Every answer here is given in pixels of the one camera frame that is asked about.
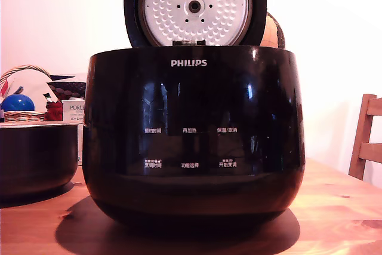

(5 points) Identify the red fabric item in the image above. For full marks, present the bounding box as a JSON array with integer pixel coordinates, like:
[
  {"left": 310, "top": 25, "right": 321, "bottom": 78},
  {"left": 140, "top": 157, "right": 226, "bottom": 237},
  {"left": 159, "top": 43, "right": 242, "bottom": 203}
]
[{"left": 45, "top": 102, "right": 64, "bottom": 122}]

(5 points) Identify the wicker basket with handle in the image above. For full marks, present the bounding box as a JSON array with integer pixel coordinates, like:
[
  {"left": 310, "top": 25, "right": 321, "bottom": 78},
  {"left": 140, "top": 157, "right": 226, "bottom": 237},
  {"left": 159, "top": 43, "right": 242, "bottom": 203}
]
[{"left": 0, "top": 64, "right": 54, "bottom": 123}]

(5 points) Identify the black rice cooker lid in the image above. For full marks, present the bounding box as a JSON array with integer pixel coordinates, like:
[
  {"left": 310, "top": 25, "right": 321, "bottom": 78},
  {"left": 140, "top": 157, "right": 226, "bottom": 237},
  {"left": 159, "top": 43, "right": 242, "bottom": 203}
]
[{"left": 123, "top": 0, "right": 267, "bottom": 50}]

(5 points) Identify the black Philips rice cooker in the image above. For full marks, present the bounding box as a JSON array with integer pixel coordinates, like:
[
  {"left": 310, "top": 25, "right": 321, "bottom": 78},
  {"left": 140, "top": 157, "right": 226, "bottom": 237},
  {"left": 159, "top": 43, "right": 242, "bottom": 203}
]
[{"left": 82, "top": 45, "right": 307, "bottom": 232}]

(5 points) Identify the blue ball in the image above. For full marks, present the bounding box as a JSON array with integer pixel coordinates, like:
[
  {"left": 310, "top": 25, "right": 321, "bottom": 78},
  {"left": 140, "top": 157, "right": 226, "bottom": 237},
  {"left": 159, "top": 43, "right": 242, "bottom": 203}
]
[{"left": 0, "top": 93, "right": 36, "bottom": 113}]

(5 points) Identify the metallic pot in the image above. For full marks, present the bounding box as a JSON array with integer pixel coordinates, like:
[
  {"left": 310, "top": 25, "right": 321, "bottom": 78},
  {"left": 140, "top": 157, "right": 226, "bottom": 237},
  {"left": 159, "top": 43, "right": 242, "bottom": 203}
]
[{"left": 0, "top": 121, "right": 81, "bottom": 204}]

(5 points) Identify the wooden chair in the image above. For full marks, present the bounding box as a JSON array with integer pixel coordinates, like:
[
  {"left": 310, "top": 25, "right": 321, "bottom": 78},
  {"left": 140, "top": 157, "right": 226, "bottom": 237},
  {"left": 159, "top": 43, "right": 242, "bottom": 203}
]
[{"left": 347, "top": 93, "right": 382, "bottom": 183}]

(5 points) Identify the dark patterned bowl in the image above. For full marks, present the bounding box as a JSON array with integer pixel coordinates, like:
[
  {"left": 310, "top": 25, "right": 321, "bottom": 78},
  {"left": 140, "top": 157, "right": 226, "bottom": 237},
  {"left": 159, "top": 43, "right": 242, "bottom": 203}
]
[{"left": 47, "top": 79, "right": 88, "bottom": 101}]

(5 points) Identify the orange globe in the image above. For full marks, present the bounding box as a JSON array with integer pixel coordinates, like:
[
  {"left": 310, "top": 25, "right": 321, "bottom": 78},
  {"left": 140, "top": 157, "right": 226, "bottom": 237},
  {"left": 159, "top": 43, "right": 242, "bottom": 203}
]
[{"left": 260, "top": 11, "right": 287, "bottom": 49}]

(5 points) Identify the white printed cardboard box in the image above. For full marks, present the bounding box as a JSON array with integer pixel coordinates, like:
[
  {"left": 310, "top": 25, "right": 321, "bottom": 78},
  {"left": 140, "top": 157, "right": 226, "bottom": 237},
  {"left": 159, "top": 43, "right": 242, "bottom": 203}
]
[{"left": 61, "top": 99, "right": 87, "bottom": 167}]

